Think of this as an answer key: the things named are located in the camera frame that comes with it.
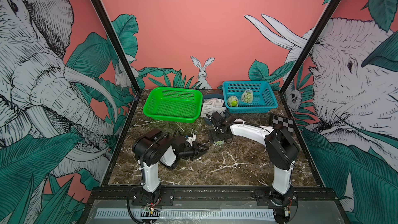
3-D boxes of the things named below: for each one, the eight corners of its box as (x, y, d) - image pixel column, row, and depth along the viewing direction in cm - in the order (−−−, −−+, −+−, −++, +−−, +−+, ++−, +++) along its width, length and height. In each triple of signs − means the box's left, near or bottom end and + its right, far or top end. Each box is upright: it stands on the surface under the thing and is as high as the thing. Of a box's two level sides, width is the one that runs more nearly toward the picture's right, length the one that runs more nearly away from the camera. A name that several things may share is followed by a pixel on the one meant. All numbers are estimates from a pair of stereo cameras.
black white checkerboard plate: (272, 127, 103) (274, 124, 100) (272, 117, 107) (274, 115, 105) (292, 132, 100) (294, 130, 98) (291, 122, 105) (293, 120, 103)
